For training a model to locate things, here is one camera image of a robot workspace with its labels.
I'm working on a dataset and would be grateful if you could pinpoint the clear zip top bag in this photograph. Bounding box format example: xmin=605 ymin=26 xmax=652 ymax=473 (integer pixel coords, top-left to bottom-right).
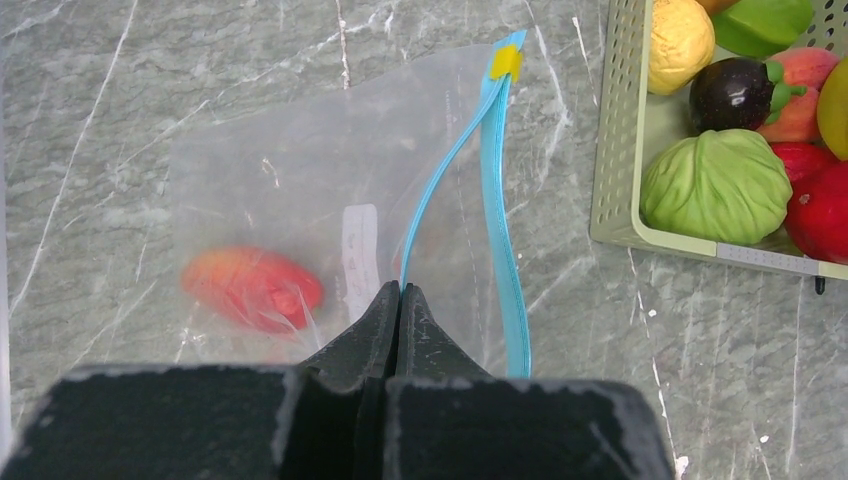
xmin=171 ymin=30 xmax=532 ymax=377

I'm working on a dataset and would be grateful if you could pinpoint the brown kiwi fruit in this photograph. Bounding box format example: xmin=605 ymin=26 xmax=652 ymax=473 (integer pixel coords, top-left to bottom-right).
xmin=697 ymin=0 xmax=739 ymax=16

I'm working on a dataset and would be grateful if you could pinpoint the yellow lemon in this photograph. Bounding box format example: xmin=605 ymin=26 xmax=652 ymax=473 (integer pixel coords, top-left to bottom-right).
xmin=648 ymin=0 xmax=715 ymax=95

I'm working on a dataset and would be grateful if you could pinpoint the red orange mango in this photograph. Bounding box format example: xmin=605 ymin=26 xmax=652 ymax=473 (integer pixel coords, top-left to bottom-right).
xmin=180 ymin=246 xmax=324 ymax=334

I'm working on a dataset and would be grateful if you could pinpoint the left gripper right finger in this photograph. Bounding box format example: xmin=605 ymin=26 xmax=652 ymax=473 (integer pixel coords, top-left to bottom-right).
xmin=384 ymin=283 xmax=676 ymax=480

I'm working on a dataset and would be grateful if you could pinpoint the pale green plastic basket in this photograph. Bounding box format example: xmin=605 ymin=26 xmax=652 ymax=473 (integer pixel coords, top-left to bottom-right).
xmin=590 ymin=0 xmax=847 ymax=280

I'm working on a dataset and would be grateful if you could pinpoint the red apple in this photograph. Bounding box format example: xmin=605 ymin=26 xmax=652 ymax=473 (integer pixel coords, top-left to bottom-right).
xmin=785 ymin=162 xmax=847 ymax=265

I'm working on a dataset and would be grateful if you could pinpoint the dark mangosteen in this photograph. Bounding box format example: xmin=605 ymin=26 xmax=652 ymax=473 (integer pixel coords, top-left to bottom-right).
xmin=689 ymin=57 xmax=807 ymax=133

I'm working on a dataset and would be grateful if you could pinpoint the pink orange peach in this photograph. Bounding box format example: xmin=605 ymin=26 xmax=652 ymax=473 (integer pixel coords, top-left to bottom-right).
xmin=756 ymin=47 xmax=841 ymax=144

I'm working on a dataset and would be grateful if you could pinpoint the yellow green starfruit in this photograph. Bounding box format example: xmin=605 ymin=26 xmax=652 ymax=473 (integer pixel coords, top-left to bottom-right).
xmin=817 ymin=58 xmax=847 ymax=161

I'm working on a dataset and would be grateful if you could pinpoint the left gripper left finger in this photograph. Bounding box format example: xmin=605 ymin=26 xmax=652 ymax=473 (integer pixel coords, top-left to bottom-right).
xmin=0 ymin=280 xmax=403 ymax=480

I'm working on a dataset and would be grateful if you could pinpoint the red strawberry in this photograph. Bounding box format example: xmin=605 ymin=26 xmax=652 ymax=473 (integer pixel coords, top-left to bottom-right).
xmin=770 ymin=142 xmax=840 ymax=184

